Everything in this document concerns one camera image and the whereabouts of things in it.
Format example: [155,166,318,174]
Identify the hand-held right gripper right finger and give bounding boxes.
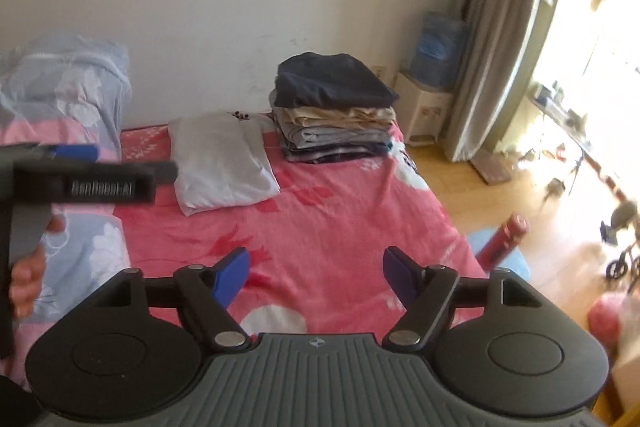
[382,246,543,350]

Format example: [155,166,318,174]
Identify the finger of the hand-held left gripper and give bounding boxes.
[152,160,179,186]
[50,145,101,159]

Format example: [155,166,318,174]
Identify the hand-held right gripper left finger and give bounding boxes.
[92,248,251,351]

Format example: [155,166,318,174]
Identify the white shirt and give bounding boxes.
[167,113,281,218]

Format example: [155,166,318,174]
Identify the person's left hand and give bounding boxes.
[10,214,66,320]

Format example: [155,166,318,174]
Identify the blue floral quilt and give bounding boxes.
[0,32,133,323]

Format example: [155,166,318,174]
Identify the pink floral blanket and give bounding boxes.
[15,109,491,358]

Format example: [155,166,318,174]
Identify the red water bottle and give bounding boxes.
[482,214,531,268]

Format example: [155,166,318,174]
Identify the light blue plastic stool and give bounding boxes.
[467,229,533,288]

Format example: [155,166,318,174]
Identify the dark folded garment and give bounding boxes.
[282,142,396,165]

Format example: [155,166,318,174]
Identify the brown flat board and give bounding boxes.
[470,152,513,185]

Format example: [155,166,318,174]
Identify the grey folded garment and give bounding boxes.
[279,124,393,148]

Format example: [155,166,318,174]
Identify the white water dispenser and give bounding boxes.
[392,69,456,146]

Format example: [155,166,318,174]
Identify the beige folded garment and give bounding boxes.
[272,106,396,128]

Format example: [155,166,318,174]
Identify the navy folded garment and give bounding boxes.
[275,52,401,110]

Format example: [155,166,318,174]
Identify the pink bundle in plastic bag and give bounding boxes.
[587,294,626,348]

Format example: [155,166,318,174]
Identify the wheelchair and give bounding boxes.
[600,199,640,295]

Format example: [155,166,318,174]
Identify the folding table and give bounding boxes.
[527,79,601,198]

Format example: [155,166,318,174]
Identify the blue water jug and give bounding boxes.
[410,11,468,88]

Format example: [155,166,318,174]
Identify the grey curtain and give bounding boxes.
[442,0,556,162]

